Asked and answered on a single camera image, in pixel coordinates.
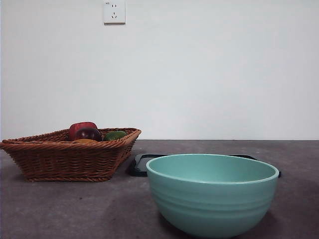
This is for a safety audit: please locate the teal bowl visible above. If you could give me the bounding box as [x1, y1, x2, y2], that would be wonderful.
[146, 153, 280, 239]

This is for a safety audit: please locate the brown wicker basket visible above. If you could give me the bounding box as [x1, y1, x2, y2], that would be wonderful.
[0, 127, 142, 183]

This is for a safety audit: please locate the white wall socket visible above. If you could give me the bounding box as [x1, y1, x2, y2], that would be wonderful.
[103, 0, 126, 25]

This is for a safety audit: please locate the dark rectangular tray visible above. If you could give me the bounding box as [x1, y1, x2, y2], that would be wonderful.
[128, 153, 282, 178]

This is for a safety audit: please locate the dark purple plum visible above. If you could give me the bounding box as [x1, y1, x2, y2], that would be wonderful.
[74, 127, 102, 142]

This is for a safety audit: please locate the green fruit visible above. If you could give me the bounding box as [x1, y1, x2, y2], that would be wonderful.
[103, 130, 128, 141]

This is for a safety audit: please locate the red apple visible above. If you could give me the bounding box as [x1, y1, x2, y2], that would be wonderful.
[68, 121, 98, 141]

